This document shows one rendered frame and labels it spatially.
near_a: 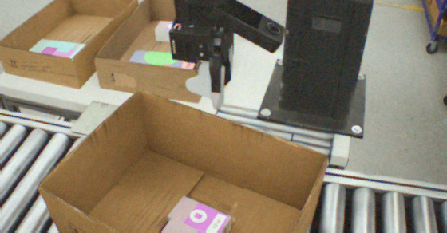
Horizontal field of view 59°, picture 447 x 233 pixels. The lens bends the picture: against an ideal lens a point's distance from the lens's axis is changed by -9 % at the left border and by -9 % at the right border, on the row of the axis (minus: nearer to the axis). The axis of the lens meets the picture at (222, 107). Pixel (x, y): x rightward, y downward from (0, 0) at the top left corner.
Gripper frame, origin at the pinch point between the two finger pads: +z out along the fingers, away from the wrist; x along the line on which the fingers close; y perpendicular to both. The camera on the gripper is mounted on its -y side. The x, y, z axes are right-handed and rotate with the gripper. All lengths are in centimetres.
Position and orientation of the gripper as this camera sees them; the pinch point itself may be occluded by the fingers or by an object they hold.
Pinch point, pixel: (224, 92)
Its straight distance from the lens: 71.9
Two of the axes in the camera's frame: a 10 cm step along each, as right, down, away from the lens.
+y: -9.7, -1.5, 1.8
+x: -2.3, 7.0, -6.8
